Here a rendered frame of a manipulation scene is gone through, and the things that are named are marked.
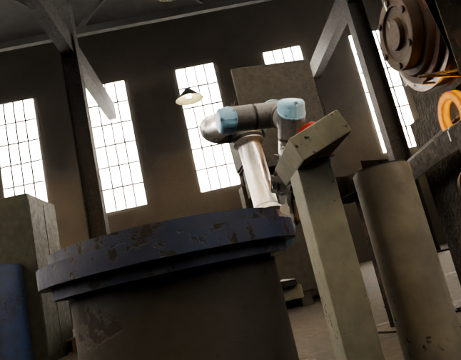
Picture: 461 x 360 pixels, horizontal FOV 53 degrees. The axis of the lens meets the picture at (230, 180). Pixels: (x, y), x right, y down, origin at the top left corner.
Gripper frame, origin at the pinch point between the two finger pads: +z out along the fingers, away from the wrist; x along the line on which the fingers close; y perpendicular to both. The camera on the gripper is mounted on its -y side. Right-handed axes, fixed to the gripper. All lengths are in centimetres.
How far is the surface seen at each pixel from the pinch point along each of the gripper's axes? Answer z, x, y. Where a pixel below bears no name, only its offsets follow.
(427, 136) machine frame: -3, -102, 1
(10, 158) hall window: 251, -347, 1123
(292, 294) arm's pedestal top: 20.2, 7.1, -2.3
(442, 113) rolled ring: -18, -80, -12
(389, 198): -21.2, 18.4, -34.8
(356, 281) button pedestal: -9.7, 33.2, -35.6
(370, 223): -15.3, 19.7, -31.4
